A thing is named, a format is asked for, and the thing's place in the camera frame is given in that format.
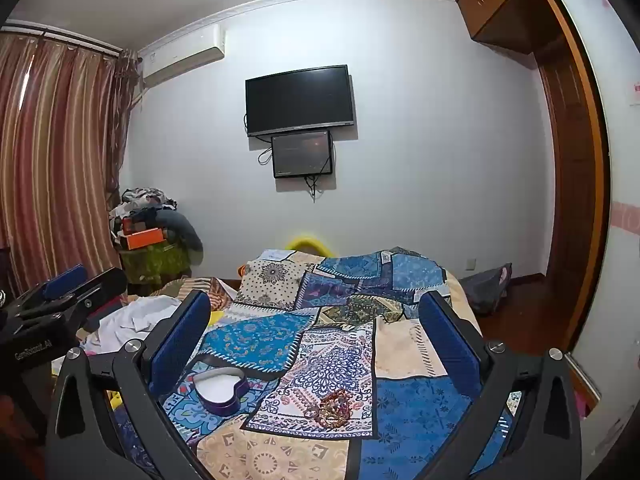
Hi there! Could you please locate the yellow fuzzy item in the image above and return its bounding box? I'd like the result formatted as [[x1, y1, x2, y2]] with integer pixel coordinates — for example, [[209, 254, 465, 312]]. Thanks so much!
[[285, 232, 326, 254]]

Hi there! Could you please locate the wooden overhead cabinet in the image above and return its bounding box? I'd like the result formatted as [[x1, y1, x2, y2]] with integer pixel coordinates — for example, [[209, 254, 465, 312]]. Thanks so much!
[[456, 0, 556, 56]]

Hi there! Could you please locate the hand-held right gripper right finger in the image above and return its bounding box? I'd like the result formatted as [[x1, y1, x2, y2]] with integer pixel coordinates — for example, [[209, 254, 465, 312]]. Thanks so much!
[[419, 290, 583, 480]]

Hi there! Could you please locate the wooden door frame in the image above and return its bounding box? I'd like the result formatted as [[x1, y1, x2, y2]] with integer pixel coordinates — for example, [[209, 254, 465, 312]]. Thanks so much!
[[530, 0, 614, 357]]

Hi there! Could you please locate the patchwork printed blanket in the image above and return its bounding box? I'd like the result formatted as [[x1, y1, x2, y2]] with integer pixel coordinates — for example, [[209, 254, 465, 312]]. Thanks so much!
[[107, 246, 523, 480]]

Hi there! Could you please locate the black wall television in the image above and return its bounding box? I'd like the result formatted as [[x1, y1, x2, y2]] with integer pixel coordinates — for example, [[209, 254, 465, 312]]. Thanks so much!
[[245, 64, 356, 138]]

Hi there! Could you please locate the white wardrobe door panel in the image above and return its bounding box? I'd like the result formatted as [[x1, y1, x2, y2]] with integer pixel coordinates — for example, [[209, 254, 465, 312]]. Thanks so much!
[[545, 0, 640, 461]]

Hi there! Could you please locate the white cloth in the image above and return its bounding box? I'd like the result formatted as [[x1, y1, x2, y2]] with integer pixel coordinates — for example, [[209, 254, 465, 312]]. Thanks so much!
[[82, 295, 184, 357]]

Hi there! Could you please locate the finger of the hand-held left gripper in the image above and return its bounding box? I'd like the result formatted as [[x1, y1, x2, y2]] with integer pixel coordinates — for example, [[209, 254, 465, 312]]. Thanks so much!
[[7, 264, 90, 318], [30, 267, 129, 335]]

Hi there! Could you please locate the white curtain rail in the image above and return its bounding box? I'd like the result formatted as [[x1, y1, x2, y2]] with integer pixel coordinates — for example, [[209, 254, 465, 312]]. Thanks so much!
[[0, 20, 124, 56]]

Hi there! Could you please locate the orange box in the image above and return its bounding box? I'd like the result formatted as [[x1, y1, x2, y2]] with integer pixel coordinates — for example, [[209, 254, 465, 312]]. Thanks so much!
[[125, 227, 166, 251]]

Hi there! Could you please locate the heap of bracelets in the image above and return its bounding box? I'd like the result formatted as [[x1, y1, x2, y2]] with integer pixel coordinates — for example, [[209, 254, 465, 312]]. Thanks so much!
[[302, 389, 354, 429]]

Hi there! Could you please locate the striped brown curtain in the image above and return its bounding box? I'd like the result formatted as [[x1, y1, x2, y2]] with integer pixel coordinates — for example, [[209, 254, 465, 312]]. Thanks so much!
[[0, 30, 138, 306]]

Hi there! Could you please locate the white air conditioner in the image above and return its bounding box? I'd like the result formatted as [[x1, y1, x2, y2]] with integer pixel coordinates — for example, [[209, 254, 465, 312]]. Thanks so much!
[[139, 24, 227, 89]]

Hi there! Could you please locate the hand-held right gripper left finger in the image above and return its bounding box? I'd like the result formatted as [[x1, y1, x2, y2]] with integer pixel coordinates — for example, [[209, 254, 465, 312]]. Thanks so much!
[[45, 289, 213, 480]]

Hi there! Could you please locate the dark bag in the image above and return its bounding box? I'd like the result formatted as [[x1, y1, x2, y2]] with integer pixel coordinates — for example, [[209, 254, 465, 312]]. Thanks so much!
[[457, 262, 514, 316]]

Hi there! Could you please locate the green patterned cloth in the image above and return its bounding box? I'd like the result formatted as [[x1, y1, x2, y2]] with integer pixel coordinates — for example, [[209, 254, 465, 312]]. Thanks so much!
[[119, 242, 189, 282]]

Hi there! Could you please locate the dark grey bundled garment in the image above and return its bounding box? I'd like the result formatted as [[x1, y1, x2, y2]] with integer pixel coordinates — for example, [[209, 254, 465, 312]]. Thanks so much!
[[159, 208, 204, 262]]

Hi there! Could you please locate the small black wall monitor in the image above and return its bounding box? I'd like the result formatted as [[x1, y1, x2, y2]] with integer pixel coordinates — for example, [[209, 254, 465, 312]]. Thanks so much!
[[271, 130, 334, 179]]

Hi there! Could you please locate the pile of clothes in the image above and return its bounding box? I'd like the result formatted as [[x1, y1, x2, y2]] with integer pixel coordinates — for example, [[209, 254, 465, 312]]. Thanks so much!
[[109, 187, 203, 262]]

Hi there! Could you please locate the brown striped cloth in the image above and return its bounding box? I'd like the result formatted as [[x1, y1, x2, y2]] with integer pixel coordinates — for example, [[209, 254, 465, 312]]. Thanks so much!
[[150, 275, 237, 312]]

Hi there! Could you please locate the purple heart-shaped box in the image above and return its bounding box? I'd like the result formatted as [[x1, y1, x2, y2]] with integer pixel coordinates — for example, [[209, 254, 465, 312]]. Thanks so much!
[[192, 366, 249, 417]]

